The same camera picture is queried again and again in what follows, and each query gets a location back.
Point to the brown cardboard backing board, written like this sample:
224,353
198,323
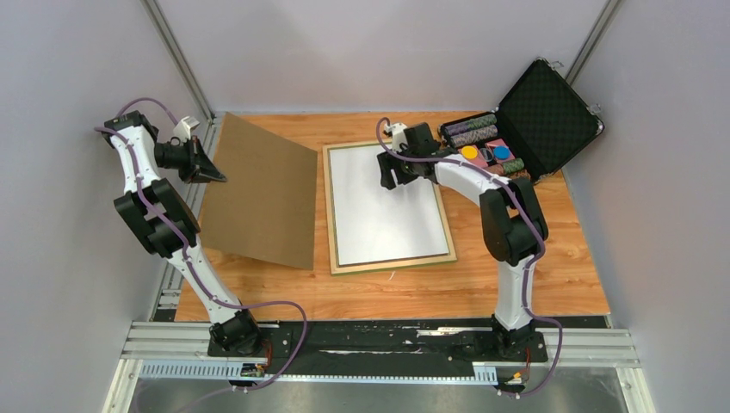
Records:
266,208

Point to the black mounting base rail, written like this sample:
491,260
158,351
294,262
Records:
449,351

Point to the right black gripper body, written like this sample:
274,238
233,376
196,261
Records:
408,172

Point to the clear dealer button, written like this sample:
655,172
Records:
487,154

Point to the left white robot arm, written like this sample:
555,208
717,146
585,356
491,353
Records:
164,224

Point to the forest photo print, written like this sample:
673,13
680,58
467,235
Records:
382,211

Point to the green poker chip row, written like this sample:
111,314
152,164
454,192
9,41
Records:
512,166

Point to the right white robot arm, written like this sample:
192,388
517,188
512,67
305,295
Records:
513,225

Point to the red playing card deck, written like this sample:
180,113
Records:
479,162

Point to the blue yellow chip row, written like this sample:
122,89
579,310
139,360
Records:
474,136

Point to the blue dealer button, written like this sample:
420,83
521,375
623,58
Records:
501,153

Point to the yellow dealer button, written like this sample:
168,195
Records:
469,152

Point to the top blue green chip row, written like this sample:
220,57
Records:
471,124

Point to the black poker chip case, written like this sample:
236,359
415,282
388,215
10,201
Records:
543,120

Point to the wooden picture frame green trim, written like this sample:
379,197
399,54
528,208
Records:
393,268

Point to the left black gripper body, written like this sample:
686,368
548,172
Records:
182,158

